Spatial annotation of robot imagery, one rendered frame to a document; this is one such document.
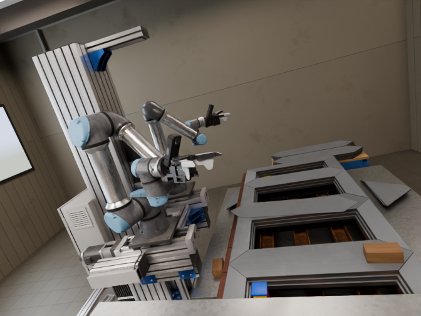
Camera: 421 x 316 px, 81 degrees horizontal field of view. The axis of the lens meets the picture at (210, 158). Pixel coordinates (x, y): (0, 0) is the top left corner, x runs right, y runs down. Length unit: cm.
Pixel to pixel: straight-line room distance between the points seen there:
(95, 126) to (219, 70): 309
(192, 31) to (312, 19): 171
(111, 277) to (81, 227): 41
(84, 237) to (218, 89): 299
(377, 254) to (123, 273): 109
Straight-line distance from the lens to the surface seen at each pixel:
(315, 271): 117
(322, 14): 425
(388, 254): 119
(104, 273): 143
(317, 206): 157
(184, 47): 411
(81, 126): 109
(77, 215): 164
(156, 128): 179
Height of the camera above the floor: 165
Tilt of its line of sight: 15 degrees down
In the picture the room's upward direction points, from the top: 15 degrees counter-clockwise
